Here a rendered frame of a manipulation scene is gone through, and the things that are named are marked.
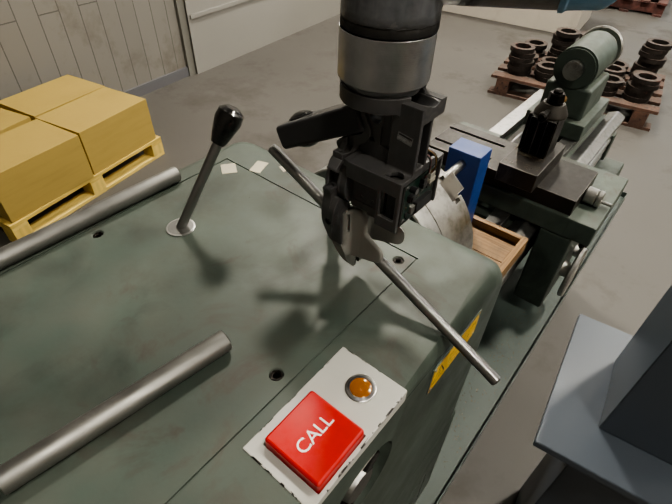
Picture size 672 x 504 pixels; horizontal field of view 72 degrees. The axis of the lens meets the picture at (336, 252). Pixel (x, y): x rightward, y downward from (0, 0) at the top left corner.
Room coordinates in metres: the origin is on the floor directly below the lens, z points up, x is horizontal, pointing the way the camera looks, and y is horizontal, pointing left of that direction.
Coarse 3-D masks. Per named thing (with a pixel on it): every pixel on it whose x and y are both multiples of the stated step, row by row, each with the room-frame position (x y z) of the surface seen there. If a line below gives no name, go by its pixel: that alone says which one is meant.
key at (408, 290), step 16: (288, 160) 0.44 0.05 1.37; (304, 176) 0.43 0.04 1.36; (320, 192) 0.42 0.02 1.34; (384, 272) 0.35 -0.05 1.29; (400, 288) 0.33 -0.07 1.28; (416, 304) 0.32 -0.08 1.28; (432, 320) 0.30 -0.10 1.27; (448, 336) 0.29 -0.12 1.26; (464, 352) 0.27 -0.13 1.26; (480, 368) 0.26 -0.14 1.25
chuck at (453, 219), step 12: (444, 192) 0.63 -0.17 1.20; (432, 204) 0.59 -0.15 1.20; (444, 204) 0.61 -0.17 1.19; (456, 204) 0.62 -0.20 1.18; (432, 216) 0.58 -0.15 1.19; (444, 216) 0.59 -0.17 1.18; (456, 216) 0.60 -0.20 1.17; (468, 216) 0.62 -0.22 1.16; (444, 228) 0.57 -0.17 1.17; (456, 228) 0.59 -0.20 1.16; (468, 228) 0.61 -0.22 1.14; (456, 240) 0.58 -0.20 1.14; (468, 240) 0.60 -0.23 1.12
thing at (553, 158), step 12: (516, 156) 1.06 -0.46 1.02; (552, 156) 1.07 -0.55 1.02; (504, 168) 1.02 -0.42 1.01; (516, 168) 1.01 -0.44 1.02; (528, 168) 1.01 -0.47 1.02; (540, 168) 1.01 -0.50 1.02; (552, 168) 1.08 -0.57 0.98; (504, 180) 1.02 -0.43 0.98; (516, 180) 1.00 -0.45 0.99; (528, 180) 0.98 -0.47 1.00; (540, 180) 1.01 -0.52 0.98
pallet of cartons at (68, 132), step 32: (32, 96) 2.66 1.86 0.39; (64, 96) 2.68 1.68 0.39; (96, 96) 2.69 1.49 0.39; (128, 96) 2.71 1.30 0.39; (0, 128) 2.26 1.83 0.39; (32, 128) 2.27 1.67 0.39; (64, 128) 2.29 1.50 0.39; (96, 128) 2.34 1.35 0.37; (128, 128) 2.52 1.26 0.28; (0, 160) 1.95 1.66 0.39; (32, 160) 1.98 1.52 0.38; (64, 160) 2.11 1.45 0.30; (96, 160) 2.28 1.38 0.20; (0, 192) 1.80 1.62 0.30; (32, 192) 1.92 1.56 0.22; (64, 192) 2.05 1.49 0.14; (96, 192) 2.21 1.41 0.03; (0, 224) 1.80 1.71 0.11; (32, 224) 1.91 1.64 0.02
